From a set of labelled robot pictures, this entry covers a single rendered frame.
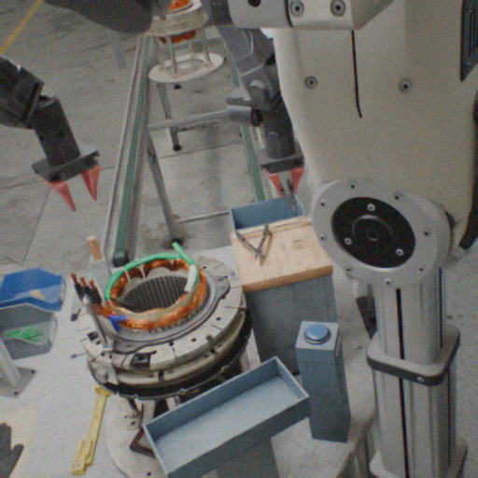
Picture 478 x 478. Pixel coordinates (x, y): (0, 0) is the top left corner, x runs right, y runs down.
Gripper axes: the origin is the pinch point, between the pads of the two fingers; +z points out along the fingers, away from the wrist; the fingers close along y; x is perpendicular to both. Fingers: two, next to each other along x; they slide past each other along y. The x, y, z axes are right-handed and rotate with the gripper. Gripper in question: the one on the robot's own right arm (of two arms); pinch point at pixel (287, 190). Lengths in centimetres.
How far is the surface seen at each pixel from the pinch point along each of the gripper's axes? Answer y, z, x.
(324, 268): -3.5, 12.1, 12.5
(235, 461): 21, 18, 47
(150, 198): 53, 123, -230
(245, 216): 8.7, 15.2, -18.1
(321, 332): 1.5, 13.4, 28.7
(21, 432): 69, 41, 9
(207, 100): 3, 125, -370
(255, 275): 10.4, 11.8, 10.2
